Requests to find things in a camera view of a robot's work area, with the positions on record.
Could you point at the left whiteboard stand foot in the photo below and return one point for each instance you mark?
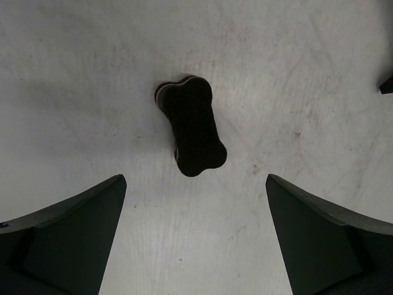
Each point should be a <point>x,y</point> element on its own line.
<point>387,86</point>

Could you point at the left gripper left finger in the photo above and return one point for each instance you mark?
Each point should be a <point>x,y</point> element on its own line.
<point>63,248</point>

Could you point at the black bone-shaped eraser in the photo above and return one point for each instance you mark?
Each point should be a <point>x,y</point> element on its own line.
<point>187,104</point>

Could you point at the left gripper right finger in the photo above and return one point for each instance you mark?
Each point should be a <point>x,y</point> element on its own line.
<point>326,248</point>

